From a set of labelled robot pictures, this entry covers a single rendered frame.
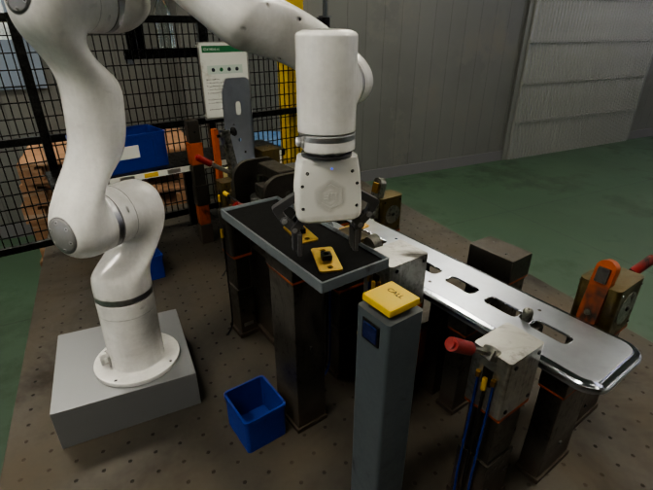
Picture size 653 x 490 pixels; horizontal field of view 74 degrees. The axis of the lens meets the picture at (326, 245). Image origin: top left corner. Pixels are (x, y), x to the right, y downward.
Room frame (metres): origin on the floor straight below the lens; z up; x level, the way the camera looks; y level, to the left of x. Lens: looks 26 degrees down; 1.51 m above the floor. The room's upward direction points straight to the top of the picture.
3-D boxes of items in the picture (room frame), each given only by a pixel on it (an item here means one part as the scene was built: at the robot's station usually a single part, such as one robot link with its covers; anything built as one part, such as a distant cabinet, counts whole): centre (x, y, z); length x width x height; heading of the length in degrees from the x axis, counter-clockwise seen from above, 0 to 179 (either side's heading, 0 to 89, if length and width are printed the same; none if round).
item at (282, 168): (1.09, 0.15, 0.95); 0.18 x 0.13 x 0.49; 36
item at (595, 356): (1.11, -0.10, 1.00); 1.38 x 0.22 x 0.02; 36
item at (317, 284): (0.74, 0.06, 1.16); 0.37 x 0.14 x 0.02; 36
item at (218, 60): (2.01, 0.44, 1.30); 0.23 x 0.02 x 0.31; 126
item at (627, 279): (0.76, -0.58, 0.88); 0.14 x 0.09 x 0.36; 126
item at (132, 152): (1.62, 0.77, 1.10); 0.30 x 0.17 x 0.13; 133
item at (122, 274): (0.85, 0.43, 1.10); 0.19 x 0.12 x 0.24; 157
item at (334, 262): (0.64, 0.00, 1.17); 0.08 x 0.04 x 0.01; 12
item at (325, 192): (0.64, 0.00, 1.30); 0.10 x 0.07 x 0.11; 102
